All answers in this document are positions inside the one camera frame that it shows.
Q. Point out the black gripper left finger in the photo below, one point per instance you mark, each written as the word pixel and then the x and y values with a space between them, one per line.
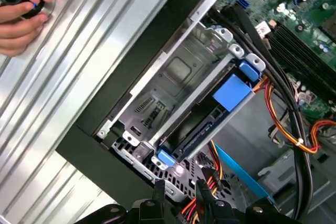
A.
pixel 147 213

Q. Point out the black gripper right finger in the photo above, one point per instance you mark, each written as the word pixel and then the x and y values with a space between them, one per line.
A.
pixel 220 213

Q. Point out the black RAM slot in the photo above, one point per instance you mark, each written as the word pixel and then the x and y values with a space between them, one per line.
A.
pixel 296 61
pixel 309 51

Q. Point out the hard disk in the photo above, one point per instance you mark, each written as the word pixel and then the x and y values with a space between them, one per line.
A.
pixel 231 93

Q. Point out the black PC case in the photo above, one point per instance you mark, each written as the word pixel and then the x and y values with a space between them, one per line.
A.
pixel 105 161

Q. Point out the person's hand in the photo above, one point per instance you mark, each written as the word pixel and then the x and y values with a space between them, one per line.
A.
pixel 15 30

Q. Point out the metal disk bay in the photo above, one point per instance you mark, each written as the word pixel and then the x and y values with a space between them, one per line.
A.
pixel 168 77

